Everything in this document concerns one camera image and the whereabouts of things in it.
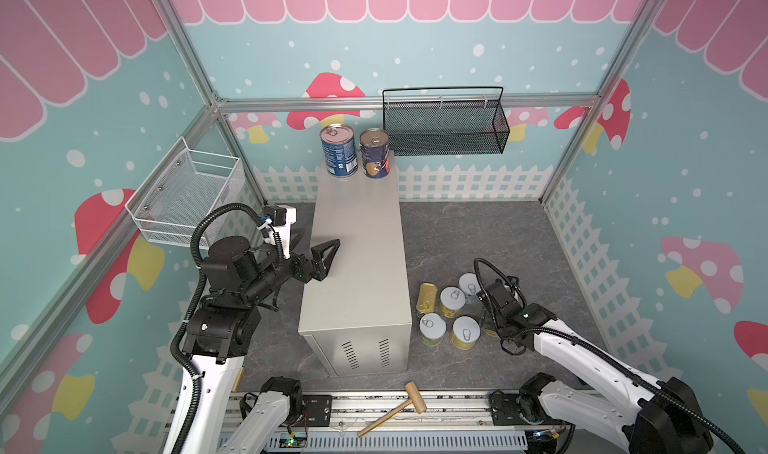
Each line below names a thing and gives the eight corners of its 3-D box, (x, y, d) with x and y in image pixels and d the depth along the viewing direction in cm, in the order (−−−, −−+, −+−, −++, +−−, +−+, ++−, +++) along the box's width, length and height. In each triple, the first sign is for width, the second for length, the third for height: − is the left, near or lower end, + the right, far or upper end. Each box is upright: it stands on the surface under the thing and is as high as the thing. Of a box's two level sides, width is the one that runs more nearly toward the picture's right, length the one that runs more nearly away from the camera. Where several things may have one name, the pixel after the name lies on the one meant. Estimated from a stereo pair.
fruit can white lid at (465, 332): (452, 349, 86) (455, 342, 81) (449, 324, 90) (452, 316, 86) (478, 349, 86) (483, 342, 81) (474, 324, 90) (478, 316, 86)
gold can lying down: (416, 316, 91) (417, 310, 88) (415, 289, 97) (416, 282, 94) (437, 316, 91) (438, 310, 88) (434, 289, 97) (435, 282, 94)
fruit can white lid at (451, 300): (440, 317, 91) (442, 310, 87) (437, 294, 96) (439, 286, 92) (464, 317, 91) (467, 310, 87) (460, 294, 96) (463, 286, 92)
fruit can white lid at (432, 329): (419, 346, 87) (421, 338, 82) (418, 322, 91) (419, 313, 86) (444, 346, 87) (447, 338, 82) (442, 322, 91) (445, 313, 86)
